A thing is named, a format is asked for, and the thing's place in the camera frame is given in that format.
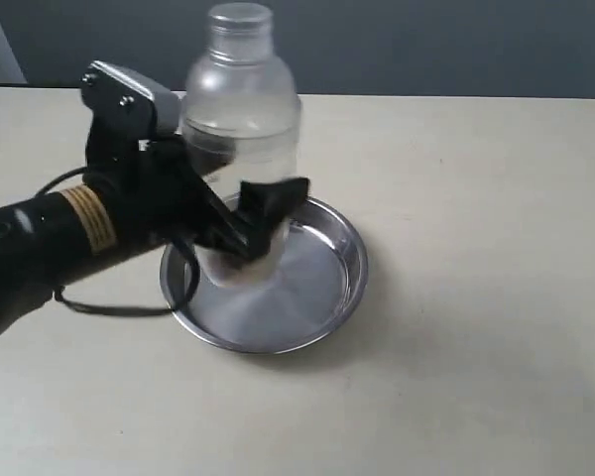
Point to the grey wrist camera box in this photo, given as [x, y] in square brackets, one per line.
[129, 103]

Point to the clear plastic bottle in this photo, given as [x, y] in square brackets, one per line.
[241, 112]

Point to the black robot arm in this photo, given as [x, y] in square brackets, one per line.
[61, 236]

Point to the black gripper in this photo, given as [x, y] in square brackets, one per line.
[152, 188]

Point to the round steel dish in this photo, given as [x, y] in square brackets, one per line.
[316, 287]

